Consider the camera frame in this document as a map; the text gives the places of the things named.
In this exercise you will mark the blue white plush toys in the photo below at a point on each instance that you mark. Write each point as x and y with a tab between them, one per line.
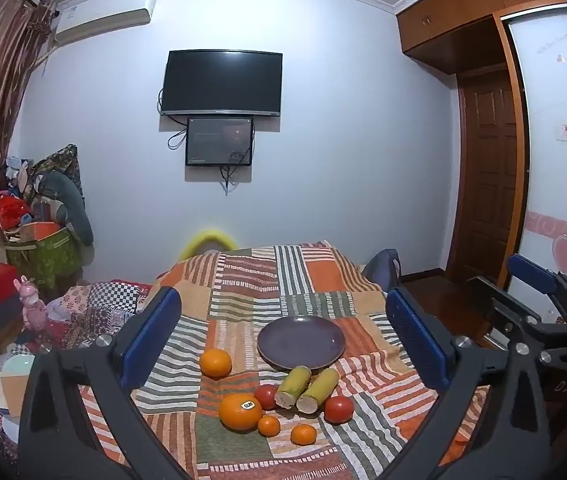
15	170

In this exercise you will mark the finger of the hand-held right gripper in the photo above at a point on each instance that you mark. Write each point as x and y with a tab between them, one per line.
501	310
533	272

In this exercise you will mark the medium orange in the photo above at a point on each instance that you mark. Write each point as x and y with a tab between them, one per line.
216	362

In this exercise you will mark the black white checkered cloth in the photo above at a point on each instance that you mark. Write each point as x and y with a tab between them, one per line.
113	295

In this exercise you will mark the green storage box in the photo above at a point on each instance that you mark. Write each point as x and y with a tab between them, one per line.
48	260

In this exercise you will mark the brown cardboard sheet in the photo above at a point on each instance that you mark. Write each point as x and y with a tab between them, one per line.
10	390

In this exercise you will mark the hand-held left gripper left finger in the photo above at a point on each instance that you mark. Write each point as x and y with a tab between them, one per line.
156	330

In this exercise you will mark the black wall television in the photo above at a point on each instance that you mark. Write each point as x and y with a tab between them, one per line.
221	82

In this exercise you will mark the red bag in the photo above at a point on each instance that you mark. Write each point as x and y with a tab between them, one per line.
10	210

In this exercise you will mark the small mandarin orange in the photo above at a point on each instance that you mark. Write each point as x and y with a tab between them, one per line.
303	434
269	425

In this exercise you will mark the pale green plate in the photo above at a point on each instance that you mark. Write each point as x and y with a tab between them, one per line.
18	364

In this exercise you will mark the striped patchwork blanket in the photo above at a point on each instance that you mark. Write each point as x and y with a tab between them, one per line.
273	285

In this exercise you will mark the orange box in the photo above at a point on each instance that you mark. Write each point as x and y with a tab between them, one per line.
40	230

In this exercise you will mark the dark purple plate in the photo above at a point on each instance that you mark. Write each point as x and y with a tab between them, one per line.
301	342

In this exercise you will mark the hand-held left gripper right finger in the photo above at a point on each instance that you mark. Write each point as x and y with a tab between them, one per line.
418	340

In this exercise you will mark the pink rabbit plush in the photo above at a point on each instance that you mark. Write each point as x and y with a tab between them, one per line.
30	305

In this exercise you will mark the yellow curved cushion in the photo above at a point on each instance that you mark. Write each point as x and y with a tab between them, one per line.
208	237

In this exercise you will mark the floral quilt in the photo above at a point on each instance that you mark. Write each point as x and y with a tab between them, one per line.
78	320

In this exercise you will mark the large orange with sticker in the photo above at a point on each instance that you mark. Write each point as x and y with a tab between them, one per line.
238	412

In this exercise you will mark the white air conditioner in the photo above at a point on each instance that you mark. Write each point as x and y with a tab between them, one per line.
108	15

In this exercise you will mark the dark floral cushion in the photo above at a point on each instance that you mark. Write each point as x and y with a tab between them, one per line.
60	160

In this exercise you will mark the red tomato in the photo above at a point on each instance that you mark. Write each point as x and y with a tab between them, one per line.
265	396
338	409

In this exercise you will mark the brown wooden door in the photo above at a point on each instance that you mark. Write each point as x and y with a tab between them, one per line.
488	175

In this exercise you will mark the white sliding door with hearts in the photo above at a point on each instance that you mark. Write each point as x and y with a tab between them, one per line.
548	185

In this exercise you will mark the wooden wardrobe frame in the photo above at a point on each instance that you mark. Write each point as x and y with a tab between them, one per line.
443	20

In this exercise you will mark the small black wall monitor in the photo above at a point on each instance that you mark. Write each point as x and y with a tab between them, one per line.
218	140

